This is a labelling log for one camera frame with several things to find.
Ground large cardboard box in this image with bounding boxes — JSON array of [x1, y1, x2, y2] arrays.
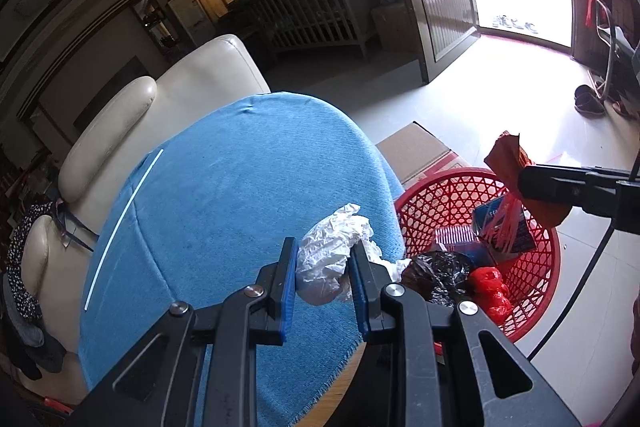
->
[[375, 122, 473, 202]]

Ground white paper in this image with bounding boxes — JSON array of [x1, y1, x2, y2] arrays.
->
[[295, 203, 413, 306]]

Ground white wooden crib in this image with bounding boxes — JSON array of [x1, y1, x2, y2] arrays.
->
[[227, 0, 378, 58]]

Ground orange snack wrapper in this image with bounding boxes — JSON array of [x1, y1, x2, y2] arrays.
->
[[472, 132, 571, 258]]

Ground pink slipper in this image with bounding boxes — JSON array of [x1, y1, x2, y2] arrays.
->
[[607, 99, 638, 120]]

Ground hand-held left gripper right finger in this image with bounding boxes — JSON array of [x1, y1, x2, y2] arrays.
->
[[348, 239, 583, 427]]

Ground black cable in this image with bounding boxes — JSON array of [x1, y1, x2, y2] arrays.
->
[[527, 227, 613, 363]]

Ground round wooden table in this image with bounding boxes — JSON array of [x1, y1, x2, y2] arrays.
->
[[295, 347, 366, 427]]

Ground thin white stick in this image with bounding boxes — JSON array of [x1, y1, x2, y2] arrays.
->
[[83, 149, 165, 309]]

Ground dark display cabinet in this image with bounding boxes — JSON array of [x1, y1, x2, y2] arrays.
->
[[131, 0, 188, 58]]

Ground grey garment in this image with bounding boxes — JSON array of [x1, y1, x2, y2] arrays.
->
[[5, 307, 66, 373]]

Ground cream leather sofa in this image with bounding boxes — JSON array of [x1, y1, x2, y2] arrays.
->
[[0, 34, 272, 403]]

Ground black plastic bag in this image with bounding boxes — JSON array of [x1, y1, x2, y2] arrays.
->
[[400, 251, 473, 306]]

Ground small brown carton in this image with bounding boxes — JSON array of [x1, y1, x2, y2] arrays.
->
[[371, 2, 418, 52]]

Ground white standing air conditioner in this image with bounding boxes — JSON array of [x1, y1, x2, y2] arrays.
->
[[167, 0, 213, 42]]

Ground red plastic bag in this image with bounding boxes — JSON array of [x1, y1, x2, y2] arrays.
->
[[467, 267, 513, 325]]

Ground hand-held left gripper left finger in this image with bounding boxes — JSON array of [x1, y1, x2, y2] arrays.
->
[[67, 237, 301, 427]]

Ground brown slipper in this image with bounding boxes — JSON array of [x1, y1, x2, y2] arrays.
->
[[574, 84, 607, 118]]

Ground blue plastic bag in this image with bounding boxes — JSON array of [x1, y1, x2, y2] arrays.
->
[[450, 242, 493, 273]]

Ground torn blue toothpaste box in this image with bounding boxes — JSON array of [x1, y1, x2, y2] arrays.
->
[[472, 197, 538, 263]]

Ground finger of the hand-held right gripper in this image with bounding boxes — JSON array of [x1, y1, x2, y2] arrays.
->
[[517, 163, 621, 215]]

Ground red plastic basket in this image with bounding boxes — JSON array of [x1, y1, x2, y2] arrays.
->
[[394, 167, 562, 348]]

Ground blue tablecloth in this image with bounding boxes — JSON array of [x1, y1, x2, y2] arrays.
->
[[79, 92, 406, 427]]

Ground dark floral garment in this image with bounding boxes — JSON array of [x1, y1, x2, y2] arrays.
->
[[5, 202, 63, 320]]

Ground flat television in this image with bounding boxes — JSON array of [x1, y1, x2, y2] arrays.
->
[[74, 57, 151, 132]]

